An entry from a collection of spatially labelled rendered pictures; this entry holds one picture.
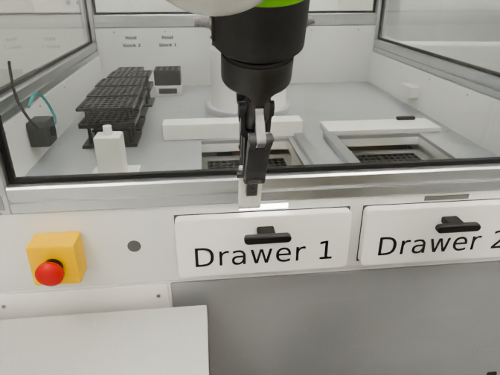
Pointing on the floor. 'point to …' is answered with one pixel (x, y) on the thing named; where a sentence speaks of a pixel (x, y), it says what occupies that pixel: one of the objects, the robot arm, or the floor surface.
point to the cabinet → (318, 318)
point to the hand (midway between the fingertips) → (250, 187)
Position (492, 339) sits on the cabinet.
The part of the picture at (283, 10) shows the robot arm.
